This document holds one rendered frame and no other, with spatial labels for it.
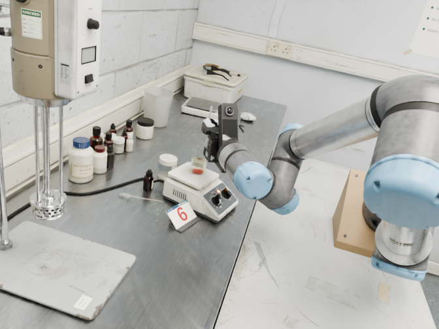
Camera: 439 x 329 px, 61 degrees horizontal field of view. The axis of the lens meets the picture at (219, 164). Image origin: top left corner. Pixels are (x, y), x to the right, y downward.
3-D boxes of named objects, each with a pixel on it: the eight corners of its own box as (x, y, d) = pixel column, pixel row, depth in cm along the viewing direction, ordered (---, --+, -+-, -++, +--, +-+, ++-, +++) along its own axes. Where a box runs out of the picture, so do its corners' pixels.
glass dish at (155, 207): (144, 213, 105) (145, 206, 105) (149, 203, 110) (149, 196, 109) (163, 217, 106) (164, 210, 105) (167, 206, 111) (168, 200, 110)
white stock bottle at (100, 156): (109, 172, 122) (110, 149, 119) (95, 175, 119) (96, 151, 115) (102, 166, 125) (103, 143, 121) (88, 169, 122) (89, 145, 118)
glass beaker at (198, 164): (198, 178, 112) (202, 154, 108) (185, 171, 114) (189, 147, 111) (210, 173, 116) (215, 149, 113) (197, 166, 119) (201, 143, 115)
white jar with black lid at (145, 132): (144, 141, 150) (146, 124, 147) (132, 135, 152) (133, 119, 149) (155, 137, 155) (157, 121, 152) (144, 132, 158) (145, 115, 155)
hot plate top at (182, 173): (220, 177, 116) (221, 174, 116) (199, 190, 106) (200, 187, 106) (188, 163, 121) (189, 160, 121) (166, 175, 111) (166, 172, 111)
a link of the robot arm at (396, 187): (433, 232, 94) (479, 105, 49) (421, 290, 89) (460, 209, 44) (382, 219, 99) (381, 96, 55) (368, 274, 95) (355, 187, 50)
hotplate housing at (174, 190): (237, 207, 117) (242, 185, 114) (217, 225, 106) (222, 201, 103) (179, 181, 126) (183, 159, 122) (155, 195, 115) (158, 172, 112)
